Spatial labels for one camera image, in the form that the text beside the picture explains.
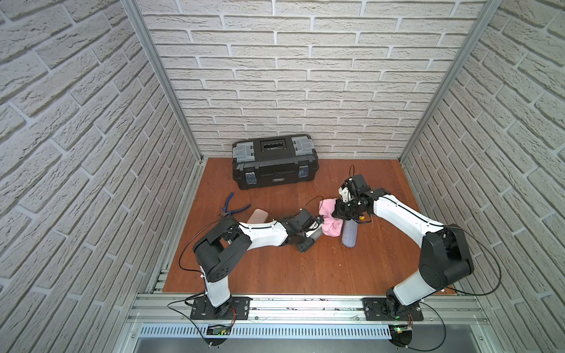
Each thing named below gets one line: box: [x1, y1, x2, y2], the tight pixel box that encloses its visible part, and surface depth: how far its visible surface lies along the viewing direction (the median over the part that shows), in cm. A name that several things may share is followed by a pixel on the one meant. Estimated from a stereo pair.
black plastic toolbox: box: [231, 133, 320, 190], surface depth 100 cm
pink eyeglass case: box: [247, 208, 269, 224], surface depth 96 cm
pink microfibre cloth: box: [318, 197, 344, 238], surface depth 87 cm
